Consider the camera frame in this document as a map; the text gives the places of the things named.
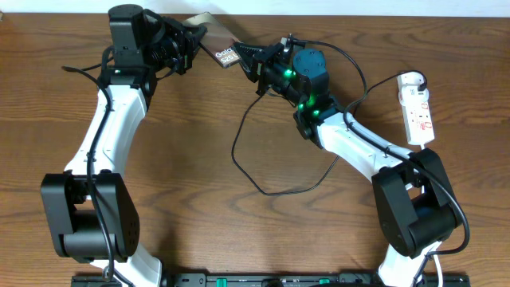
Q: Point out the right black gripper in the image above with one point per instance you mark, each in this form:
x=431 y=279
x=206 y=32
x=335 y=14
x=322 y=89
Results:
x=260 y=60

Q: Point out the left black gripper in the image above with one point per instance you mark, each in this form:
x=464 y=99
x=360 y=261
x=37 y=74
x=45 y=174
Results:
x=190 y=40

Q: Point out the Galaxy smartphone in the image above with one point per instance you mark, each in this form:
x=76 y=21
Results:
x=218 y=40

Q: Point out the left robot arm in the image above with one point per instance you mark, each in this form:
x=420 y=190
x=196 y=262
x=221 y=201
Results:
x=91 y=216

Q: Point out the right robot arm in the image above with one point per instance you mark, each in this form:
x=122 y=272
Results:
x=415 y=202

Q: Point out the white USB charger plug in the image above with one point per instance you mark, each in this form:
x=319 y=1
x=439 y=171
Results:
x=409 y=95

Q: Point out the white power strip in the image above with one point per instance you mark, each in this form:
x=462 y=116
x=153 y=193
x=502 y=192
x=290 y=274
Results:
x=417 y=119

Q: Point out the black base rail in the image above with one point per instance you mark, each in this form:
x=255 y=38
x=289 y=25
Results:
x=339 y=279

